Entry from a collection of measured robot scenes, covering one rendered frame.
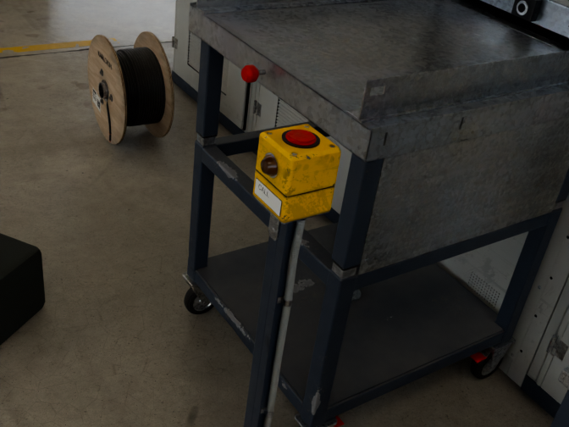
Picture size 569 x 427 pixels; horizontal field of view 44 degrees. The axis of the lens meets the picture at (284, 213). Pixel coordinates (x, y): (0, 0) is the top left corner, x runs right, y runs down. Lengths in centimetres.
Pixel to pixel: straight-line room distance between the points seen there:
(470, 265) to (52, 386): 111
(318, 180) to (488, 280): 110
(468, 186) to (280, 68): 42
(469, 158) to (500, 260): 60
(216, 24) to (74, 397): 91
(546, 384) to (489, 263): 33
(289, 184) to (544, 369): 116
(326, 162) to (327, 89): 33
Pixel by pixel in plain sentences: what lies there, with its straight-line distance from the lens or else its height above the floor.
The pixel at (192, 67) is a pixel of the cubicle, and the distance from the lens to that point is 313.
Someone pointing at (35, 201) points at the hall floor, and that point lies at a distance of 246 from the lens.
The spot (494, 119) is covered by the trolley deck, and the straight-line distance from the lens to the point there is 132.
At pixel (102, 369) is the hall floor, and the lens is 184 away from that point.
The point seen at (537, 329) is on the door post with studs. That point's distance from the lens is 191.
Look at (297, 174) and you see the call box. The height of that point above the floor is 88.
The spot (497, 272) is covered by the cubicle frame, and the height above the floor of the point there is 26.
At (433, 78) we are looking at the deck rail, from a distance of 120.
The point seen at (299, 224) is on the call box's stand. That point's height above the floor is 77.
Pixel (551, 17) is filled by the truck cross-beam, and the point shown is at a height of 89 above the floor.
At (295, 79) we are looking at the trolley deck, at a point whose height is 84.
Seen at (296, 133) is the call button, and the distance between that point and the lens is 92.
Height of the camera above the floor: 131
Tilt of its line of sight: 33 degrees down
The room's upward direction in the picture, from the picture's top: 8 degrees clockwise
